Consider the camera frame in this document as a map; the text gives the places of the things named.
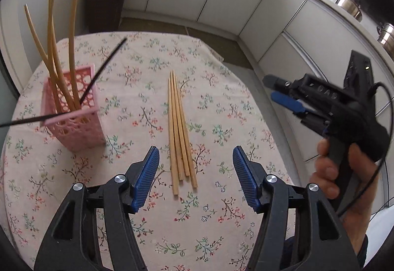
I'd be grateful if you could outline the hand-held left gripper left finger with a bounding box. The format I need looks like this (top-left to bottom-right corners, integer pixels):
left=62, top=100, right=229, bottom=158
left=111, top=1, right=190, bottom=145
left=33, top=145, right=161, bottom=271

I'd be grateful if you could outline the brown trash bin red liner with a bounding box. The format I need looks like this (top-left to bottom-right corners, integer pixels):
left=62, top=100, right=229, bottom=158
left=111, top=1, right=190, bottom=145
left=85, top=0, right=130, bottom=34

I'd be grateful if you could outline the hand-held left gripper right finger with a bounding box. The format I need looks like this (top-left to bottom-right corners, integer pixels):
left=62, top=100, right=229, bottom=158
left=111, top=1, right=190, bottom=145
left=232, top=145, right=361, bottom=271

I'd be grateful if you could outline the floral tablecloth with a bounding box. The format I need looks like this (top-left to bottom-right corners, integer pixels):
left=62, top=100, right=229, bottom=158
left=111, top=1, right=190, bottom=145
left=0, top=31, right=296, bottom=271

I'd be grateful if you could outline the tall steel stockpot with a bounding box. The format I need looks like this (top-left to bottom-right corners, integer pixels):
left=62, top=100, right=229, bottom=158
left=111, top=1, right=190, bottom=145
left=376, top=22, right=394, bottom=53

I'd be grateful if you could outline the white cabinet run with drawers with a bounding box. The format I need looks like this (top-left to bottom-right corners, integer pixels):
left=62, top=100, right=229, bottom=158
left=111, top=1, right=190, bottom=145
left=238, top=0, right=394, bottom=148

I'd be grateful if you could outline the steel pot with lid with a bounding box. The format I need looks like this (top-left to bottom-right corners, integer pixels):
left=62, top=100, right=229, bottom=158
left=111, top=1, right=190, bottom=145
left=335, top=0, right=362, bottom=19

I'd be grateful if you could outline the person's right forearm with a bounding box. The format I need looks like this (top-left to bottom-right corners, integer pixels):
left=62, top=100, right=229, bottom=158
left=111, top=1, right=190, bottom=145
left=353, top=234, right=370, bottom=271

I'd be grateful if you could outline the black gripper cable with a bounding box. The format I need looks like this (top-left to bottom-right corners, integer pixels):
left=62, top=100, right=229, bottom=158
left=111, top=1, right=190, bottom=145
left=337, top=82, right=394, bottom=218

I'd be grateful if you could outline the black chopstick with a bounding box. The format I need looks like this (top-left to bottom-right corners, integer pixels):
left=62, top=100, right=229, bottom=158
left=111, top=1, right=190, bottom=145
left=0, top=115, right=62, bottom=128
left=81, top=38, right=128, bottom=104

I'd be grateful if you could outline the light bamboo chopstick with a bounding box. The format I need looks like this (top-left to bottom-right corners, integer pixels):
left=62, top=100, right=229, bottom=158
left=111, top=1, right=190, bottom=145
left=51, top=0, right=81, bottom=110
left=170, top=71, right=185, bottom=182
left=68, top=0, right=83, bottom=107
left=24, top=4, right=81, bottom=111
left=47, top=0, right=70, bottom=110
left=172, top=70, right=191, bottom=177
left=174, top=73, right=198, bottom=188

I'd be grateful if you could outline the person's right hand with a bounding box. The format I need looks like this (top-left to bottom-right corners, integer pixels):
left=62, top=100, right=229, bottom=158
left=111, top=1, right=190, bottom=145
left=309, top=137, right=383, bottom=256

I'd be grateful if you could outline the pink perforated utensil holder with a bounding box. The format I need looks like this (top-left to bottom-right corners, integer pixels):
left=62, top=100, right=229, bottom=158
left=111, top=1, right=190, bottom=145
left=40, top=63, right=107, bottom=153

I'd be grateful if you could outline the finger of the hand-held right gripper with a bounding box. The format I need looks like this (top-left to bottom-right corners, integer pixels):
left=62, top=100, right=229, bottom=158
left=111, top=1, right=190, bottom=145
left=263, top=74, right=295, bottom=97
left=270, top=91, right=309, bottom=115

